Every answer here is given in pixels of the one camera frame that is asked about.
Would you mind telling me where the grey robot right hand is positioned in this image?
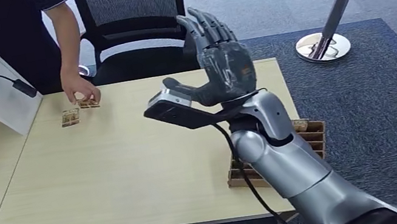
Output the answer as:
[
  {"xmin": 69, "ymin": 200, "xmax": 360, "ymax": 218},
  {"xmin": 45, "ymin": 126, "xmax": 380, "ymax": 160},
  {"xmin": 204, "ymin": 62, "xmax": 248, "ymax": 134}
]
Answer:
[{"xmin": 151, "ymin": 0, "xmax": 261, "ymax": 114}]

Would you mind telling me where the wooden card holder box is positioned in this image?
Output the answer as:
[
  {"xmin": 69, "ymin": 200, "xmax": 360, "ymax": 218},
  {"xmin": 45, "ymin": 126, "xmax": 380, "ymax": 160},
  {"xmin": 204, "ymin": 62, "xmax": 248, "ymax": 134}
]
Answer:
[{"xmin": 219, "ymin": 114, "xmax": 335, "ymax": 195}]

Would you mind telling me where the patterned card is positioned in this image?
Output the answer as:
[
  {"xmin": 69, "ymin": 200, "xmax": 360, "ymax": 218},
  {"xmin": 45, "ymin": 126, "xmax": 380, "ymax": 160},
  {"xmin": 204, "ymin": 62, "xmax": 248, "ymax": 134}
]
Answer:
[
  {"xmin": 76, "ymin": 96, "xmax": 101, "ymax": 111},
  {"xmin": 291, "ymin": 117, "xmax": 311, "ymax": 135},
  {"xmin": 58, "ymin": 107, "xmax": 83, "ymax": 129}
]

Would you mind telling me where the person's hand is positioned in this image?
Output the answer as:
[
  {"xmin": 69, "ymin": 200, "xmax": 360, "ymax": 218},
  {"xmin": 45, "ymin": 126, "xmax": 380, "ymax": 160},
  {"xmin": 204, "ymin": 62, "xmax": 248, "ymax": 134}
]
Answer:
[{"xmin": 59, "ymin": 66, "xmax": 103, "ymax": 110}]

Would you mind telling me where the black mesh office chair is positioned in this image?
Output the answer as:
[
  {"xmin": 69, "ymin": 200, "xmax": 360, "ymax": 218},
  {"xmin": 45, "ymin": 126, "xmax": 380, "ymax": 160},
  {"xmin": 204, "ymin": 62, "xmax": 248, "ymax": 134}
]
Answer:
[{"xmin": 66, "ymin": 0, "xmax": 202, "ymax": 90}]

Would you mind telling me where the person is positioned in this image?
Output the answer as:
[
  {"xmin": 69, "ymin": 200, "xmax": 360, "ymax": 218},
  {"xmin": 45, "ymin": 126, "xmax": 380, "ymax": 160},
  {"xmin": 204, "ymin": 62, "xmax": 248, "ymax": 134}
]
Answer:
[{"xmin": 0, "ymin": 0, "xmax": 103, "ymax": 121}]

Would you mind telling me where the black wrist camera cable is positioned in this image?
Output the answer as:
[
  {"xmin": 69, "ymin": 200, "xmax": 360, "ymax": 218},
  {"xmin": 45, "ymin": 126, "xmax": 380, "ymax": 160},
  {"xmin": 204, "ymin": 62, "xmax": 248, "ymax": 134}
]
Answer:
[{"xmin": 211, "ymin": 111, "xmax": 304, "ymax": 224}]

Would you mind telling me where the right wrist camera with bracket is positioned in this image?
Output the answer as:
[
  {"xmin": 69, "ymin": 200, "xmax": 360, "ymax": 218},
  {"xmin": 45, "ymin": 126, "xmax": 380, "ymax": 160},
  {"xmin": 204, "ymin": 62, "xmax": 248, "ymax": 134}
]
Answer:
[{"xmin": 138, "ymin": 69, "xmax": 262, "ymax": 138}]

